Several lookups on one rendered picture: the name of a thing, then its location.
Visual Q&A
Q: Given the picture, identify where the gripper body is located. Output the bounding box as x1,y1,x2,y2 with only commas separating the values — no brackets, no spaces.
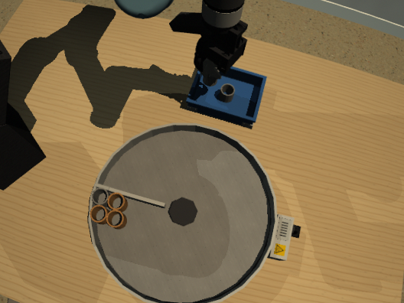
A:
195,18,248,75

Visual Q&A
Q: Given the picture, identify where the blue rectangular crate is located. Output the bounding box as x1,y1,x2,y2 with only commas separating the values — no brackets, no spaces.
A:
186,67,267,129

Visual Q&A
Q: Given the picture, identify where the bronze bushing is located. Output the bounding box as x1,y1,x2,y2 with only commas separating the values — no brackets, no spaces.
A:
108,193,128,212
106,210,127,230
90,205,109,224

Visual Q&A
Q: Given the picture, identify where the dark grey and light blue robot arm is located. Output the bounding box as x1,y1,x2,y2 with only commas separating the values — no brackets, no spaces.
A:
114,0,245,35

